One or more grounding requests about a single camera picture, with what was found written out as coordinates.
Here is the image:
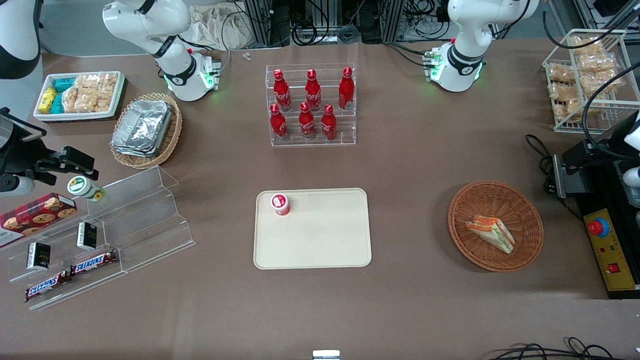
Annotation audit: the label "white rectangular snack tray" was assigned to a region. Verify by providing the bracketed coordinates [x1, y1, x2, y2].
[33, 70, 126, 123]

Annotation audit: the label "black floor cable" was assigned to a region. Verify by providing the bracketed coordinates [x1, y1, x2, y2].
[487, 337, 640, 360]

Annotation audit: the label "clear rice cracker pack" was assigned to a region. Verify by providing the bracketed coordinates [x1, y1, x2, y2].
[62, 87, 81, 114]
[75, 73, 101, 91]
[97, 72, 119, 99]
[75, 89, 99, 114]

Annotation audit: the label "black power cable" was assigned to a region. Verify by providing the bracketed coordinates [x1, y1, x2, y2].
[524, 133, 584, 222]

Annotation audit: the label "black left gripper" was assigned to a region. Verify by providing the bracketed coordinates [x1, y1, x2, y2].
[581, 118, 640, 162]

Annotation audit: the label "oval wicker basket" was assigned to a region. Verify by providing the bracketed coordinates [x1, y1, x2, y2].
[109, 92, 184, 170]

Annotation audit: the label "clear acrylic step display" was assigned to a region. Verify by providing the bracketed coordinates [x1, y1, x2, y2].
[0, 166, 196, 311]

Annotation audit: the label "clear acrylic bottle rack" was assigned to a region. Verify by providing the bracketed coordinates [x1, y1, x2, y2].
[265, 63, 357, 148]

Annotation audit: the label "black machine with yellow panel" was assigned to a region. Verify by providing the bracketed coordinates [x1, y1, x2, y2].
[552, 137, 640, 300]

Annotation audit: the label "yellow snack pack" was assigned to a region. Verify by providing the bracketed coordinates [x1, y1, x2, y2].
[38, 87, 58, 115]

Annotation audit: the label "black base cables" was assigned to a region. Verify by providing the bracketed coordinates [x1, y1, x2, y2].
[384, 41, 437, 69]

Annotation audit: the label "red lidded cup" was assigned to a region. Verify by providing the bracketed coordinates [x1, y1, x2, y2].
[270, 192, 292, 217]

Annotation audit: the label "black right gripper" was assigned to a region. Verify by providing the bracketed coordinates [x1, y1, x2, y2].
[0, 107, 100, 181]

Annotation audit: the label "red cola bottle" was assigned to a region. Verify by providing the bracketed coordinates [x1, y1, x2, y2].
[273, 69, 293, 113]
[338, 66, 356, 111]
[298, 101, 317, 141]
[269, 103, 289, 141]
[305, 69, 323, 112]
[320, 104, 338, 142]

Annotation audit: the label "beige cloth bag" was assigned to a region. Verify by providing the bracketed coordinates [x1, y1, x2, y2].
[189, 4, 254, 51]

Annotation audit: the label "beige plastic tray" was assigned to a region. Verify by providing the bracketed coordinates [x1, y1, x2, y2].
[253, 187, 373, 270]

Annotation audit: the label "silver foil container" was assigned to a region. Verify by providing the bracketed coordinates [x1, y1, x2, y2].
[112, 99, 173, 151]
[111, 140, 166, 159]

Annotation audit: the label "triangular sandwich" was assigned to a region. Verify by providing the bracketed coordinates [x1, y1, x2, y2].
[465, 215, 516, 255]

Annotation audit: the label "small black box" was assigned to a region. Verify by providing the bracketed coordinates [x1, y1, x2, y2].
[25, 241, 52, 272]
[76, 221, 99, 251]

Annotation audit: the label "green white lidded cup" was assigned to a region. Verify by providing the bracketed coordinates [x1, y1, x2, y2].
[67, 175, 106, 203]

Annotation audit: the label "red cookie box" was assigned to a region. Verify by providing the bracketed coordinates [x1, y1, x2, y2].
[0, 192, 79, 249]

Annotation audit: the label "red emergency stop button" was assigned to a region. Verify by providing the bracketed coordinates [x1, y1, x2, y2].
[588, 218, 610, 239]

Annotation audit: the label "empty brown wicker basket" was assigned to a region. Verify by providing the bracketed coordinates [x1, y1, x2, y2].
[447, 180, 545, 273]

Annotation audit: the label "white wire rack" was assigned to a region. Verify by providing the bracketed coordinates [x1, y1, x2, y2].
[542, 28, 640, 134]

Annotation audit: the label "snickers chocolate bar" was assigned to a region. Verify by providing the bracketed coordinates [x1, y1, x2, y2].
[69, 249, 119, 277]
[24, 269, 72, 304]

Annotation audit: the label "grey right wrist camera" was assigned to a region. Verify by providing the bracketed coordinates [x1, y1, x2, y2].
[0, 174, 35, 197]

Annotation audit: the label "bagged rice cracker pack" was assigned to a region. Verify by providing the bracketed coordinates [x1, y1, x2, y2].
[553, 99, 584, 121]
[577, 52, 619, 73]
[580, 69, 626, 94]
[548, 63, 576, 84]
[549, 82, 581, 102]
[572, 35, 604, 56]

